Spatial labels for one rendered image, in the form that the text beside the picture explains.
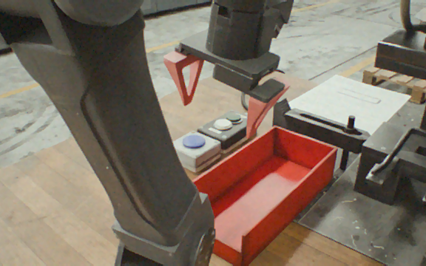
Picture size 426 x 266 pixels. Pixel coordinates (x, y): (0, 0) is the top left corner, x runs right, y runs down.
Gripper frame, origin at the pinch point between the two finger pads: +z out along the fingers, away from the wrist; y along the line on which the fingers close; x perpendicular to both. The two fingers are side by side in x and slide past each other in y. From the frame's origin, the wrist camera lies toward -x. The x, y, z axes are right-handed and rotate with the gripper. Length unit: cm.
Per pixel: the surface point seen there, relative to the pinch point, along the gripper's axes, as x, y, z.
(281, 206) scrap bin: 0.6, -11.7, 8.1
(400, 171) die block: -14.2, -23.3, 5.0
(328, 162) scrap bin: -13.1, -13.2, 8.6
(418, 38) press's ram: -21.7, -17.6, -11.6
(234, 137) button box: -15.7, 4.3, 15.0
